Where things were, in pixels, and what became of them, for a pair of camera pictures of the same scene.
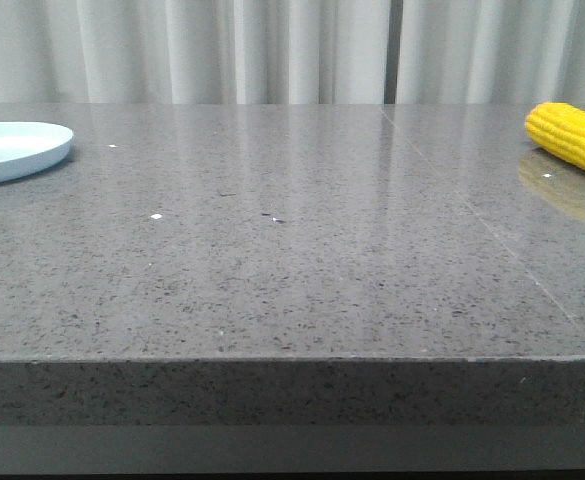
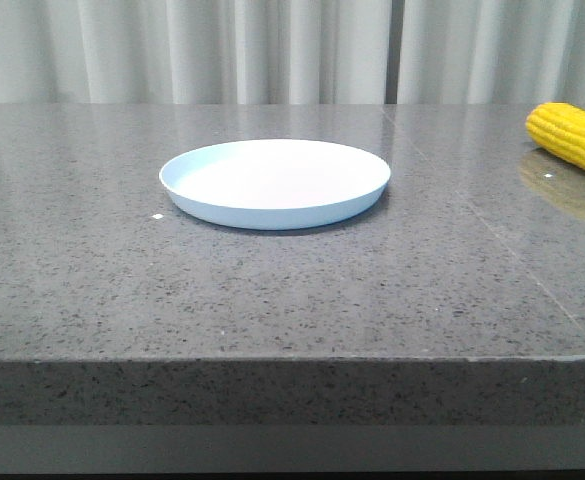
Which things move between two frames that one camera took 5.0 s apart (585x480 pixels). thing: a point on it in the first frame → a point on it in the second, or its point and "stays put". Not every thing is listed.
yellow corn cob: [579, 137] stays put
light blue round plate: [8, 150] → [274, 183]
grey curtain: [291, 51] stays put
